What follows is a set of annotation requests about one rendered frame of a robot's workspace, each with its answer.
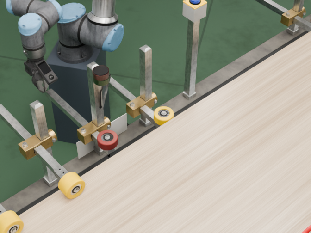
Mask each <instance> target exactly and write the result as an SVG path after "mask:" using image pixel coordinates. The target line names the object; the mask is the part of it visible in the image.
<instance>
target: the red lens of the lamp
mask: <svg viewBox="0 0 311 233"><path fill-rule="evenodd" d="M106 67H107V66H106ZM94 68H95V67H94ZM94 68H93V70H94ZM107 68H108V67H107ZM108 70H109V69H108ZM109 75H110V74H109V71H108V73H107V74H105V75H102V76H98V75H96V74H94V73H93V78H94V79H96V80H99V81H103V80H106V79H108V78H109Z"/></svg>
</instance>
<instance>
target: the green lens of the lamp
mask: <svg viewBox="0 0 311 233"><path fill-rule="evenodd" d="M93 82H94V84H96V85H98V86H105V85H107V84H108V83H109V82H110V76H109V78H108V79H106V80H104V81H98V80H96V79H94V78H93Z"/></svg>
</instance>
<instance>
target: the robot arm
mask: <svg viewBox="0 0 311 233"><path fill-rule="evenodd" d="M115 3H116V0H93V2H92V11H91V12H90V13H86V9H85V7H84V6H83V5H82V4H80V3H68V4H65V5H63V6H60V5H59V3H58V2H56V1H55V0H47V1H46V2H42V1H39V0H6V8H7V10H8V12H9V13H11V14H13V15H15V16H19V17H21V18H20V19H19V22H18V25H19V32H20V37H21V41H22V46H23V53H24V55H25V56H26V57H27V61H25V62H24V66H25V71H26V72H27V73H28V74H29V75H30V76H32V79H31V80H32V83H33V84H34V86H35V87H36V88H37V89H38V90H39V91H40V92H42V93H44V92H46V90H47V88H48V86H49V85H51V84H52V83H54V82H56V81H57V80H58V77H57V76H56V75H55V73H54V72H53V71H52V69H51V68H50V66H49V65H48V63H47V62H46V61H45V59H44V55H45V53H46V47H45V42H44V34H45V33H46V32H47V31H48V30H49V29H50V28H51V27H53V26H54V25H55V24H56V23H57V29H58V36H59V44H58V47H57V55H58V57H59V59H60V60H62V61H63V62H66V63H71V64H77V63H82V62H85V61H87V60H88V59H89V58H91V56H92V55H93V47H94V48H97V49H100V50H103V51H108V52H113V51H114V50H116V49H117V47H118V46H119V45H120V43H121V41H122V39H123V34H124V26H123V25H121V24H119V23H118V15H117V14H116V13H115ZM42 83H43V86H42Z"/></svg>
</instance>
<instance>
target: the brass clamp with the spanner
mask: <svg viewBox="0 0 311 233"><path fill-rule="evenodd" d="M104 121H105V123H104V124H102V125H100V126H98V127H97V126H96V125H95V124H94V123H93V122H92V121H91V122H89V123H88V124H86V125H84V126H83V127H81V128H79V129H77V135H78V139H79V140H80V141H81V142H82V143H83V144H85V145H86V144H88V143H89V142H91V141H92V134H93V133H94V132H96V131H98V132H99V133H100V132H101V131H103V130H108V129H109V128H110V127H111V122H110V120H109V119H108V118H107V117H104ZM82 128H85V130H86V132H85V133H81V129H82Z"/></svg>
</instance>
